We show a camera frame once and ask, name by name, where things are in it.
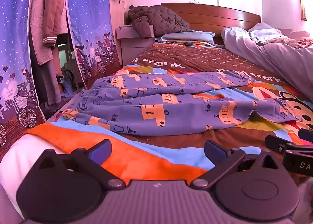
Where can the grey hanging trousers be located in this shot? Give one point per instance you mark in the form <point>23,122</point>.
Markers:
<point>53,82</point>

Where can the pink fleece robe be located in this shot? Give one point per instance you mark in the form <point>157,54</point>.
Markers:
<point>39,18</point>

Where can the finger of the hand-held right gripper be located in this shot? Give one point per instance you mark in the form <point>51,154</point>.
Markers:
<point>276,142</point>
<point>306,134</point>

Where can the white bed sheet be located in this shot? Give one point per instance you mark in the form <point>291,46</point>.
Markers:
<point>14,165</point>

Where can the grey duvet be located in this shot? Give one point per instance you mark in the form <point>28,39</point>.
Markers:
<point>273,55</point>

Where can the light blue pillow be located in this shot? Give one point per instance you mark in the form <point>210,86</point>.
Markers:
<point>264,28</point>
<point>188,36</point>

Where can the blue printed wardrobe curtain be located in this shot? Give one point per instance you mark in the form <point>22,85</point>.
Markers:
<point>90,18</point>
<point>14,43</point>

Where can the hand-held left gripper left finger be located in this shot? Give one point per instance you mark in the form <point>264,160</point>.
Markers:
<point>100,150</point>

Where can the wooden bed headboard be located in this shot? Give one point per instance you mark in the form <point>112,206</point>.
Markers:
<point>220,21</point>

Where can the white nightstand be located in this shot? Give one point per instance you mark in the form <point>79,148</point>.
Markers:
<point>132,48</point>

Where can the dark quilted jacket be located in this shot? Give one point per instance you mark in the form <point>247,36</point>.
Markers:
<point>159,19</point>

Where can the colourful cartoon printed blanket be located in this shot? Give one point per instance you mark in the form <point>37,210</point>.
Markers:
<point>151,158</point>

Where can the blue bus print pants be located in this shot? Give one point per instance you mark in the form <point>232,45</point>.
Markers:
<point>156,106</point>

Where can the pink quilted jacket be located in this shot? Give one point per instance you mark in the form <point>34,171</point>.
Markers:
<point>55,6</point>

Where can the floral cloth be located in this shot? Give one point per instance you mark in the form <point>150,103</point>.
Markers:
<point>293,41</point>

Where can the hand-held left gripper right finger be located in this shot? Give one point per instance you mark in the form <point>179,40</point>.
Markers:
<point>214,151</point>

